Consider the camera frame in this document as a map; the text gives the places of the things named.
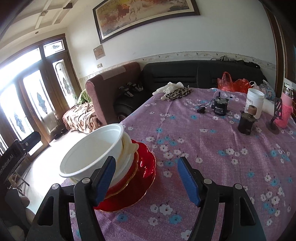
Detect large white foam bowl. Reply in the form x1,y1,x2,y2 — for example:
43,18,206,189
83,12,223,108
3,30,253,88
59,123,124,180

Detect small red gold-rimmed plate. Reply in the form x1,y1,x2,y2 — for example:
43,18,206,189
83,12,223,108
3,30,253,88
104,151,139,199

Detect large cream plastic bowl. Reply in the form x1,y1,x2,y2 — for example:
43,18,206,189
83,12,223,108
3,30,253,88
69,131,140,188

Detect large red glass plate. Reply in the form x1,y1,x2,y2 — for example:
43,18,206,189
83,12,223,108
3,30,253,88
95,140,156,212

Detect wooden glass door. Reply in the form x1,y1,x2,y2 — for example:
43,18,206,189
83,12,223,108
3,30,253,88
1,34,81,161

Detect floral blanket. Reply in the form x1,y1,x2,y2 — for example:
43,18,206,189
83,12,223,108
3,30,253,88
63,102,102,134

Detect green cushion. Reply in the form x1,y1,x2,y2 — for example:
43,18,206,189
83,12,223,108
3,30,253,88
77,89,92,104

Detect purple floral tablecloth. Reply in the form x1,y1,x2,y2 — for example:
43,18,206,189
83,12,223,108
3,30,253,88
96,88,295,240

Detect maroon armchair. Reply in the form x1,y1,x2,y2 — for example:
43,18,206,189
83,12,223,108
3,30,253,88
85,62,141,126

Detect dark jar with cork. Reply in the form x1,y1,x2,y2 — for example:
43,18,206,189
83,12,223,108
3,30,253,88
238,105,257,135

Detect small black device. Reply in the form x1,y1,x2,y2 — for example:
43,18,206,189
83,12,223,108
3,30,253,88
210,91,232,116

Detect black power adapter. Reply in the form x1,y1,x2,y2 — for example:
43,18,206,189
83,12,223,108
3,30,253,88
197,106,206,114

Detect white paper box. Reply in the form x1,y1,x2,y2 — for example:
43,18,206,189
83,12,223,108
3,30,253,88
262,99,274,116

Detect black phone stand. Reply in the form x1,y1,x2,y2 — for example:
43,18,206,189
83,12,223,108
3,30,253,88
265,97,282,135

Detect white plastic jar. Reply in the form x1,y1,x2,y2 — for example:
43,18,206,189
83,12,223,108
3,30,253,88
244,88,264,119

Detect clear plastic bag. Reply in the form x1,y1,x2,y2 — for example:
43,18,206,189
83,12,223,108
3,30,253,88
250,80,275,101

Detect pink knit-sleeved bottle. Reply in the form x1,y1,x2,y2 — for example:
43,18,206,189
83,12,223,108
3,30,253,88
275,82,293,128

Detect red plastic bag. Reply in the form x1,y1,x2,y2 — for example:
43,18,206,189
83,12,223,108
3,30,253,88
217,72,251,93

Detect leopard print cloth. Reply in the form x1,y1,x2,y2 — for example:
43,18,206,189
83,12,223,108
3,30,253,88
161,87,192,101

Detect framed horse painting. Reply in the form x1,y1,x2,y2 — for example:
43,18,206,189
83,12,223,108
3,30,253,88
93,0,200,44

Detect white gloves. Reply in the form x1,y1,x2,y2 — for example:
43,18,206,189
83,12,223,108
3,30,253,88
152,82,184,95

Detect black leather sofa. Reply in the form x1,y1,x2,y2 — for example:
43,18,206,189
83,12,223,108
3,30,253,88
113,60,267,121

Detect small wall plaque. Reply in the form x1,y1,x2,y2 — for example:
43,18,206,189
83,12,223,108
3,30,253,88
93,45,105,60

